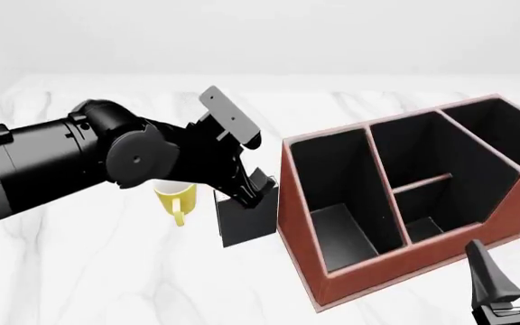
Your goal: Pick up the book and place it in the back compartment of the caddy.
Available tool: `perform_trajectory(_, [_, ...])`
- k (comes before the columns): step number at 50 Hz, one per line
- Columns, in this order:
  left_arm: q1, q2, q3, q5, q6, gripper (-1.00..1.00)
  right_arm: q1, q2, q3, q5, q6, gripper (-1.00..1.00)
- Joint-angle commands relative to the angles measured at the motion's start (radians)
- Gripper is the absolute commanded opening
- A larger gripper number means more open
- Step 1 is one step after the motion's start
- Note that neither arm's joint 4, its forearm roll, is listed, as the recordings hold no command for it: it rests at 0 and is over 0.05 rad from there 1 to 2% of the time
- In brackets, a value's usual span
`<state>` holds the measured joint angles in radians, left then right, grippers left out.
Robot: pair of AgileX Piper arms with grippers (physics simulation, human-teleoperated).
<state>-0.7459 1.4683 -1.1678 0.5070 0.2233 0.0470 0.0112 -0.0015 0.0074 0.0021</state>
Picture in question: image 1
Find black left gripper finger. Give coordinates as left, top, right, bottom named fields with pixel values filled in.
left=249, top=166, right=274, bottom=195
left=225, top=161, right=265, bottom=209

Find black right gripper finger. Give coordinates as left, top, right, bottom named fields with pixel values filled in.
left=464, top=238, right=520, bottom=306

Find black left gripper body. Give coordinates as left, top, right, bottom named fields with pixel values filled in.
left=178, top=113, right=262, bottom=196

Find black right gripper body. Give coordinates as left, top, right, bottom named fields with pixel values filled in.
left=471, top=303, right=520, bottom=325

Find black book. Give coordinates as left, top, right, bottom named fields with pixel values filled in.
left=212, top=175, right=282, bottom=249

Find red-brown desk caddy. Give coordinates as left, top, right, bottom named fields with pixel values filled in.
left=276, top=92, right=520, bottom=314

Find yellow mug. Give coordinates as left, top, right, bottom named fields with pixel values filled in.
left=152, top=179, right=199, bottom=228

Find small grey plate on stalk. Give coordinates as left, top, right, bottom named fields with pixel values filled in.
left=198, top=85, right=263, bottom=151

